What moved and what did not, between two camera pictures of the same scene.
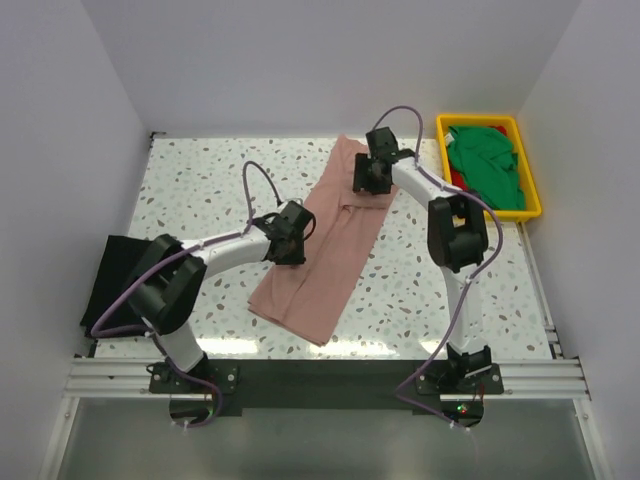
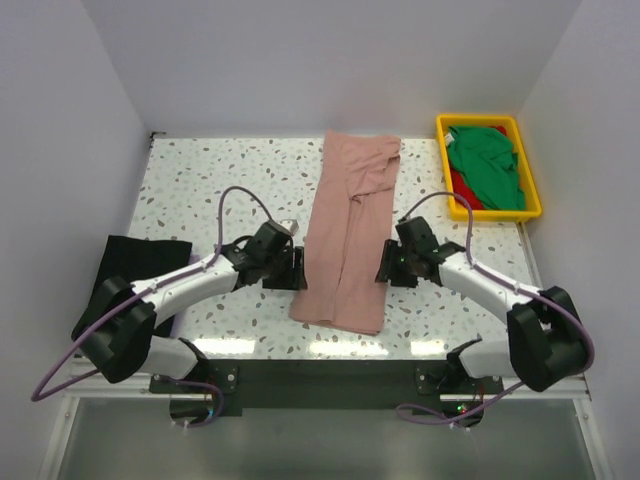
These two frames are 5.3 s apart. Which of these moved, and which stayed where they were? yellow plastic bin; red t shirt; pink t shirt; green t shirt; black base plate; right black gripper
Moved: right black gripper; pink t shirt
Stayed: red t shirt; green t shirt; black base plate; yellow plastic bin
